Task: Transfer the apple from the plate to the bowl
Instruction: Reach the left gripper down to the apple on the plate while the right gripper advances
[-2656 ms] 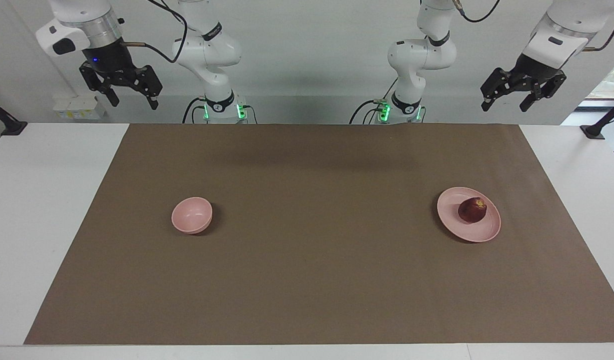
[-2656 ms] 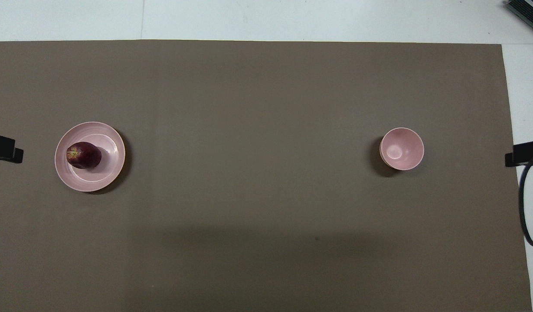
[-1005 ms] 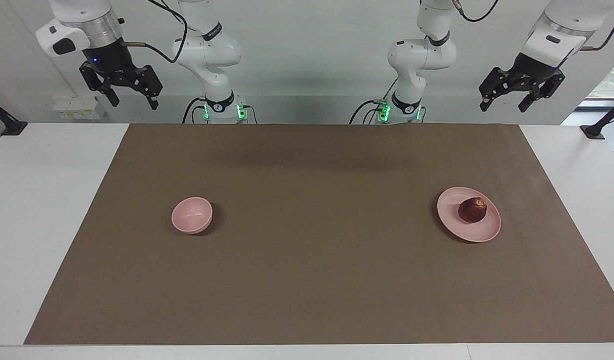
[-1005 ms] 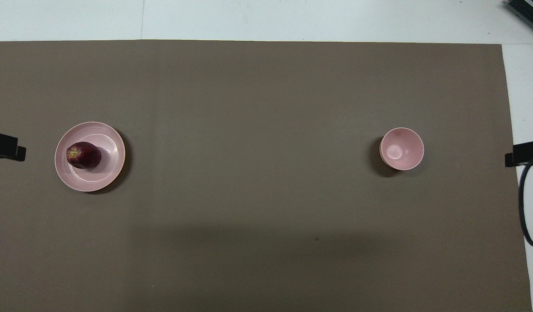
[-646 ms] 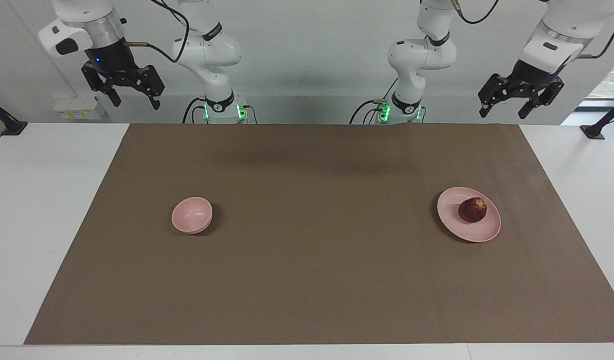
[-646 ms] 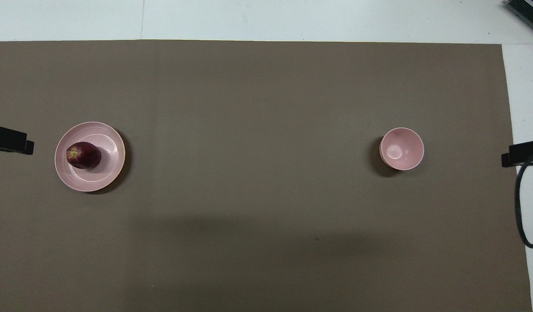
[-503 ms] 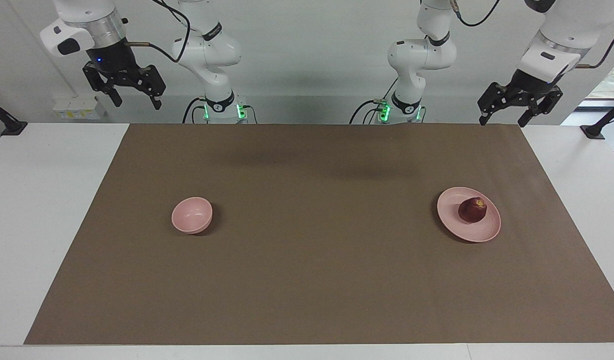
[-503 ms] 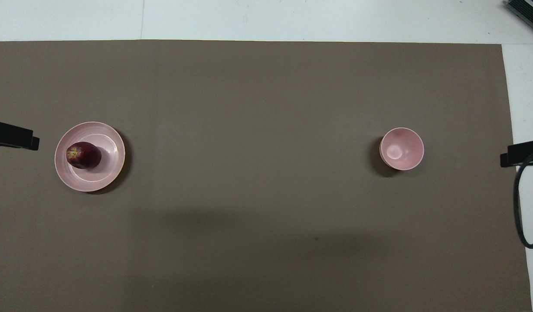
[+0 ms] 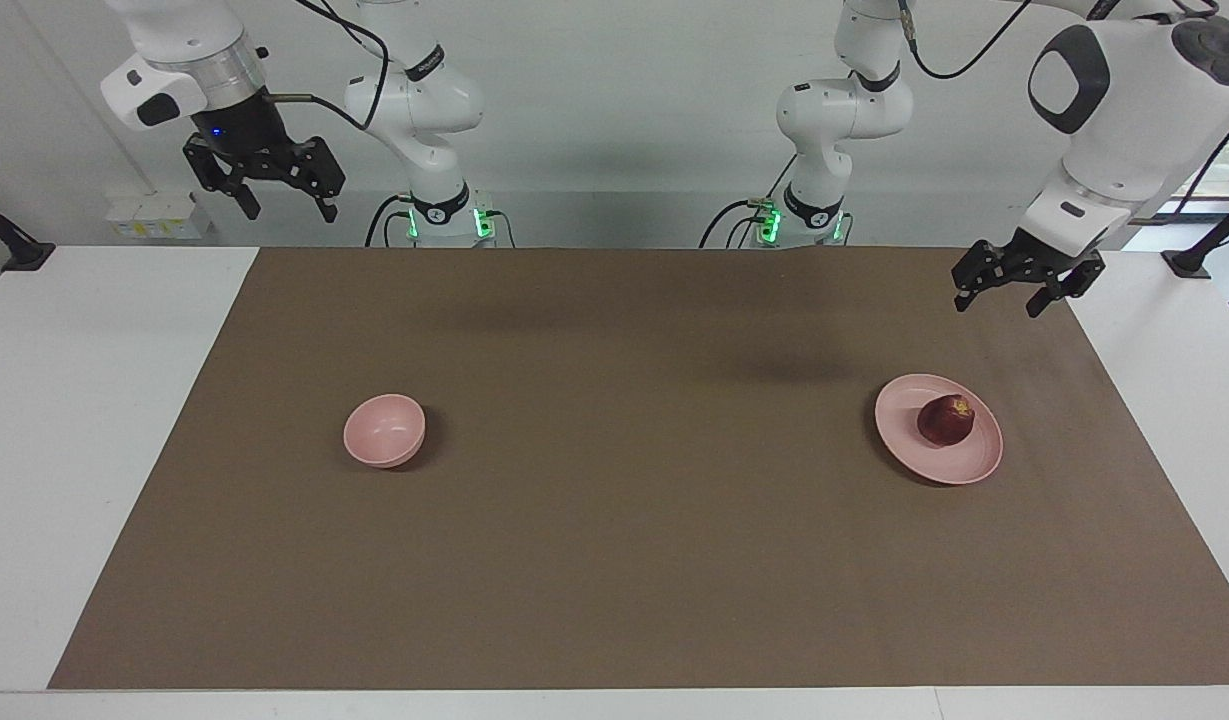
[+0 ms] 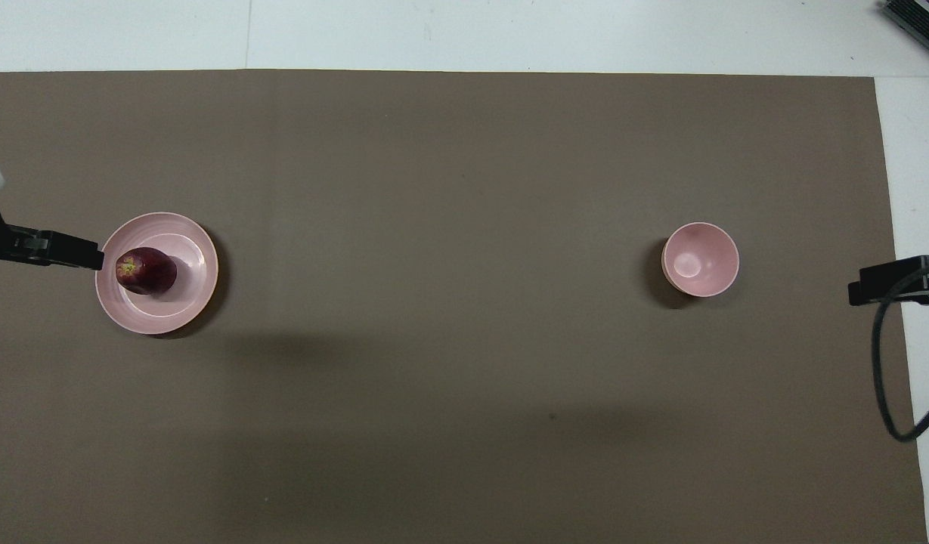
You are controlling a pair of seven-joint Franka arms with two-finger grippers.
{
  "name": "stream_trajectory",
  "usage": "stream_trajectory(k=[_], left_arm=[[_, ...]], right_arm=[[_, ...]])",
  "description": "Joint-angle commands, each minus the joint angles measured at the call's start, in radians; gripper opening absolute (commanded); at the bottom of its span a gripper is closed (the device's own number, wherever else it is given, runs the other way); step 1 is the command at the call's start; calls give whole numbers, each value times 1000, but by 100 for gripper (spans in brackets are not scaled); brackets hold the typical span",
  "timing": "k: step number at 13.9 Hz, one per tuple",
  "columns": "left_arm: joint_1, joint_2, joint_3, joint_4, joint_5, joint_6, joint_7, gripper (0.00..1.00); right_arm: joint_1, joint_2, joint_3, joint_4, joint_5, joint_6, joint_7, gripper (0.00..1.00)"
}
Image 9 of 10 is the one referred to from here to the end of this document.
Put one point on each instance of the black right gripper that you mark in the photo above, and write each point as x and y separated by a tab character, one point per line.
239	128

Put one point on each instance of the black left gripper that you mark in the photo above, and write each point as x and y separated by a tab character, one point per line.
1056	260

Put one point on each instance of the dark red apple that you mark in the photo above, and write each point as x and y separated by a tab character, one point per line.
944	422

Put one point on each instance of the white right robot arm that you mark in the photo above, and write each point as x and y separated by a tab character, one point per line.
414	100

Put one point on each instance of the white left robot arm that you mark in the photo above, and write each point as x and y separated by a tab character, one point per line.
1124	90

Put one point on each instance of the pink plate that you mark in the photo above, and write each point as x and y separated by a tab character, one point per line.
959	466

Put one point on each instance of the pink bowl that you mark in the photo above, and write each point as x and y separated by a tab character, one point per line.
384	430

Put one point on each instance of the brown table mat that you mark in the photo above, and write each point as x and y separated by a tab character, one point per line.
624	520

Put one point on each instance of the white wall socket box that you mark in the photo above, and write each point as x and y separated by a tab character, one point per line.
159	218

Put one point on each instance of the black camera stand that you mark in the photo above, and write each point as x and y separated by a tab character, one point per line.
1209	245
14	245

